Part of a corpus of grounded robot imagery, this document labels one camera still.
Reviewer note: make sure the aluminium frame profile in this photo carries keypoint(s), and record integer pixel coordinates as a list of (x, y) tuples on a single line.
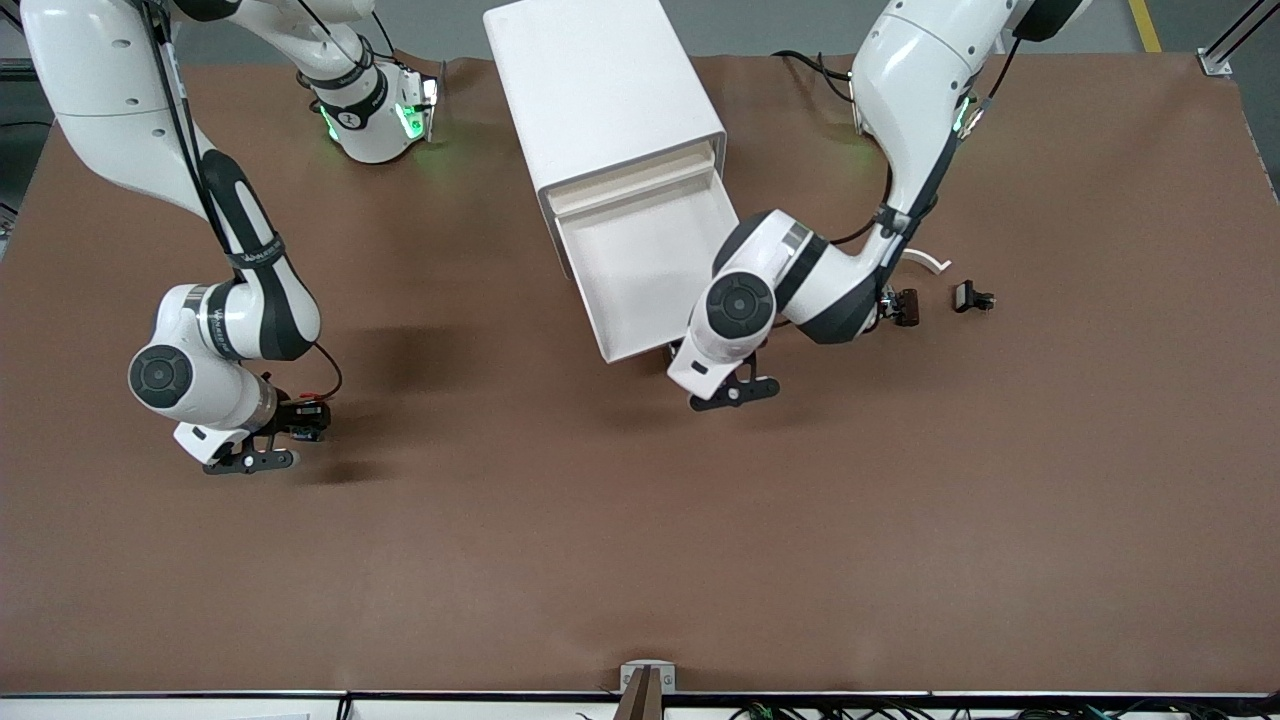
[(1230, 45)]

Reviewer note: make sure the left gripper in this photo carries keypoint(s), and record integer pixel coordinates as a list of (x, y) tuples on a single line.
[(674, 345)]

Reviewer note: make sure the brown table cover sheet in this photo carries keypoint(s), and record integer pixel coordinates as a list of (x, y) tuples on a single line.
[(600, 550)]

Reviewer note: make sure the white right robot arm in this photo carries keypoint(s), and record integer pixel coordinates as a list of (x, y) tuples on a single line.
[(100, 90)]

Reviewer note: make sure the white drawer cabinet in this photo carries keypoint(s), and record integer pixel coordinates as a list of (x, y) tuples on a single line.
[(600, 90)]

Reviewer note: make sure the white plastic drawer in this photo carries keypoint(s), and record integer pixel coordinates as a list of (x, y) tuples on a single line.
[(640, 270), (630, 180)]

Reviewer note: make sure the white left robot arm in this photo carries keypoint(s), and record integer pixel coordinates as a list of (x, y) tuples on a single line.
[(910, 80)]

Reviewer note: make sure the grey metal mount bracket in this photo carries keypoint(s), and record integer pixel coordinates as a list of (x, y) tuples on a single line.
[(648, 675)]

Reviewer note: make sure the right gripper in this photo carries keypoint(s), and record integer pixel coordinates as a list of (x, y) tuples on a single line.
[(297, 415)]

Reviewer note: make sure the brown cylinder part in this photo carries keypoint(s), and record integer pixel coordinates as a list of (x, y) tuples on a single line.
[(908, 306)]

